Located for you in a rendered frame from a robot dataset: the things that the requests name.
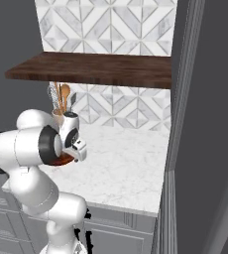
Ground grey drawer front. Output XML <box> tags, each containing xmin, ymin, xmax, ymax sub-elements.
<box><xmin>0</xmin><ymin>165</ymin><xmax>35</xmax><ymax>254</ymax></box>

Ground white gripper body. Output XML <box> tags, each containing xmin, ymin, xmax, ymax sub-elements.
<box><xmin>63</xmin><ymin>139</ymin><xmax>88</xmax><ymax>164</ymax></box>

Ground black cabinet handle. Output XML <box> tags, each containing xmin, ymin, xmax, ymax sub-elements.
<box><xmin>85</xmin><ymin>210</ymin><xmax>94</xmax><ymax>254</ymax></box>
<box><xmin>73</xmin><ymin>227</ymin><xmax>80</xmax><ymax>246</ymax></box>

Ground dark wooden shelf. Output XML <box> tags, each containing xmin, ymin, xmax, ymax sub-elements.
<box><xmin>4</xmin><ymin>51</ymin><xmax>172</xmax><ymax>90</ymax></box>

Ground wooden spatula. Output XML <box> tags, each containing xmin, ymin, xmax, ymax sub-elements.
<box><xmin>54</xmin><ymin>81</ymin><xmax>62</xmax><ymax>112</ymax></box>

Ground grey cabinet door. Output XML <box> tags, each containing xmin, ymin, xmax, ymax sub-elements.
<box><xmin>81</xmin><ymin>207</ymin><xmax>158</xmax><ymax>254</ymax></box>

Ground beige utensil pot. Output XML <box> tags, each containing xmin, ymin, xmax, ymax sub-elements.
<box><xmin>51</xmin><ymin>107</ymin><xmax>67</xmax><ymax>132</ymax></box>

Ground brown bowl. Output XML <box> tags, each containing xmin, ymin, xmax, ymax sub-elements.
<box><xmin>48</xmin><ymin>152</ymin><xmax>75</xmax><ymax>167</ymax></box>

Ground dark grey spatula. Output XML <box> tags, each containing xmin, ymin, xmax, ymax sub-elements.
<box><xmin>68</xmin><ymin>92</ymin><xmax>78</xmax><ymax>113</ymax></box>

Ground wooden spoon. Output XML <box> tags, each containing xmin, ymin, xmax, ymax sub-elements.
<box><xmin>59</xmin><ymin>83</ymin><xmax>71</xmax><ymax>114</ymax></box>

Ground tall grey cabinet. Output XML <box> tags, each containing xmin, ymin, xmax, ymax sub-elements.
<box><xmin>151</xmin><ymin>0</ymin><xmax>228</xmax><ymax>254</ymax></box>

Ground metal whisk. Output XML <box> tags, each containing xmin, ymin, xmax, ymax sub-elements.
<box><xmin>47</xmin><ymin>82</ymin><xmax>58</xmax><ymax>112</ymax></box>

